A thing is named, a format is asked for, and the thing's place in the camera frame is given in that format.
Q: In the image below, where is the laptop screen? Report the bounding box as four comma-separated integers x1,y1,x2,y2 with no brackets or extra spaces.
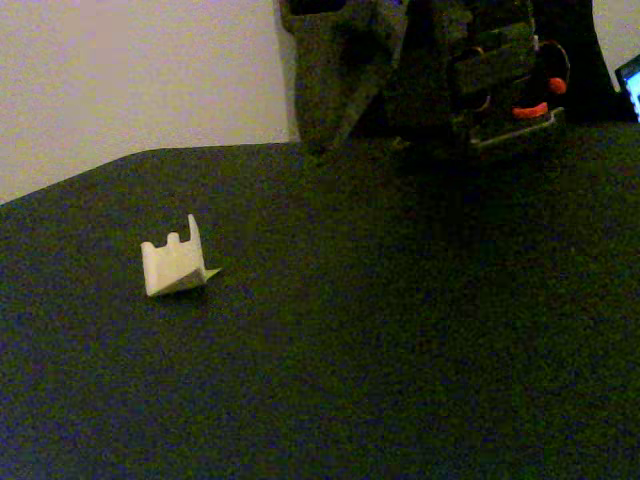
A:
614,53,640,124

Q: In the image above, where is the dark desk mat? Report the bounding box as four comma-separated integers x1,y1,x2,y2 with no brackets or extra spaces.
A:
0,122,640,480

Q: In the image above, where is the white plastic block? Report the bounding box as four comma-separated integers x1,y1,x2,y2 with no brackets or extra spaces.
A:
140,213,209,298

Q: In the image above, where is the black office chair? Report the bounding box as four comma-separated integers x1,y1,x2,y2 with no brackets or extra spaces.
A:
529,0,624,124

